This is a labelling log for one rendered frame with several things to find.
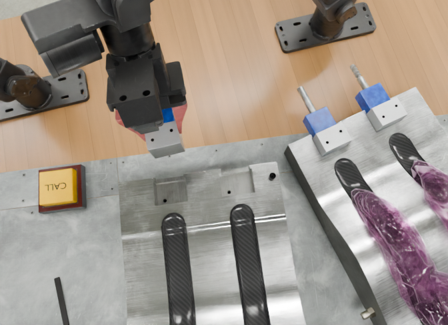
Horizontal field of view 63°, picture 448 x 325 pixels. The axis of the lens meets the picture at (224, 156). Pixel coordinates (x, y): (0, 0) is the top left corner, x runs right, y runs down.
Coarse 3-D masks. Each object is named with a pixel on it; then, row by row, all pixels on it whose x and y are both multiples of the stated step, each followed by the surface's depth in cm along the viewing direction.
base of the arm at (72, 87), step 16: (48, 80) 74; (64, 80) 74; (80, 80) 74; (32, 96) 68; (48, 96) 72; (64, 96) 73; (80, 96) 73; (0, 112) 72; (16, 112) 72; (32, 112) 72
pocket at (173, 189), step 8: (160, 184) 62; (168, 184) 62; (176, 184) 62; (184, 184) 62; (160, 192) 62; (168, 192) 62; (176, 192) 62; (184, 192) 62; (160, 200) 61; (168, 200) 61; (176, 200) 61; (184, 200) 61
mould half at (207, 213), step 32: (128, 192) 59; (192, 192) 59; (256, 192) 59; (128, 224) 58; (160, 224) 58; (192, 224) 58; (224, 224) 58; (256, 224) 58; (128, 256) 57; (160, 256) 57; (192, 256) 57; (224, 256) 57; (288, 256) 57; (128, 288) 56; (160, 288) 56; (224, 288) 56; (288, 288) 56; (128, 320) 55; (160, 320) 54; (224, 320) 54; (288, 320) 53
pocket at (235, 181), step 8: (240, 168) 61; (248, 168) 61; (224, 176) 62; (232, 176) 62; (240, 176) 62; (248, 176) 62; (224, 184) 62; (232, 184) 62; (240, 184) 62; (248, 184) 62; (224, 192) 62; (232, 192) 62; (240, 192) 62; (248, 192) 62
